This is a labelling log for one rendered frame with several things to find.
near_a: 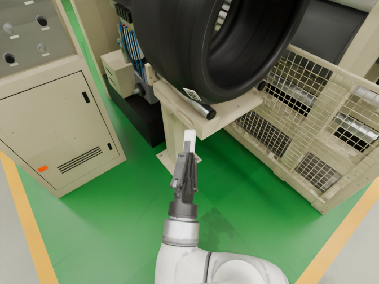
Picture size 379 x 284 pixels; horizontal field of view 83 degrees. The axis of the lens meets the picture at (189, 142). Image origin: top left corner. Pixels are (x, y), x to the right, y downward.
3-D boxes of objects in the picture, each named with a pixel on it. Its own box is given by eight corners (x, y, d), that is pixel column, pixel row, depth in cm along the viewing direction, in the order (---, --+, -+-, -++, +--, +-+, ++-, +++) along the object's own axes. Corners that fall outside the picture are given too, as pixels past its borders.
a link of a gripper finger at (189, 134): (183, 154, 60) (182, 153, 59) (185, 130, 62) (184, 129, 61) (193, 154, 58) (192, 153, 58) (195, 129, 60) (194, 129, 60)
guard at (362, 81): (216, 116, 162) (229, 17, 107) (217, 115, 163) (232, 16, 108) (325, 207, 118) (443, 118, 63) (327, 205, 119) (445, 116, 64)
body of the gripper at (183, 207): (161, 216, 52) (165, 178, 55) (176, 216, 59) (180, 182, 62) (189, 220, 49) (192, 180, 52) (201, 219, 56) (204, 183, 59)
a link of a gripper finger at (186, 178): (177, 194, 56) (174, 193, 55) (180, 152, 59) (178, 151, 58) (190, 195, 55) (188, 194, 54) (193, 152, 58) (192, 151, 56)
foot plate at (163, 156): (155, 155, 176) (155, 154, 174) (182, 140, 186) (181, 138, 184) (175, 178, 163) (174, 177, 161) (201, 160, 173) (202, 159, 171)
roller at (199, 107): (164, 66, 95) (163, 75, 98) (156, 67, 92) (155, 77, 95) (218, 109, 78) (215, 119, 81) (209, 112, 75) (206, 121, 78)
